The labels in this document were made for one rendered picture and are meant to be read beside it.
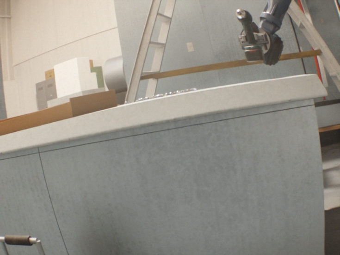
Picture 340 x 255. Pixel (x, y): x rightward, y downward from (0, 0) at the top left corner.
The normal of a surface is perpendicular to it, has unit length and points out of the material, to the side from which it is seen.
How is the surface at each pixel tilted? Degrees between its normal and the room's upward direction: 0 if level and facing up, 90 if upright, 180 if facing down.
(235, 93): 67
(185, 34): 90
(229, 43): 90
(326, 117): 90
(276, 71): 90
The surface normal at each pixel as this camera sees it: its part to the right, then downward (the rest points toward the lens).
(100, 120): -0.32, -0.25
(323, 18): -0.32, 0.14
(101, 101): 0.91, -0.14
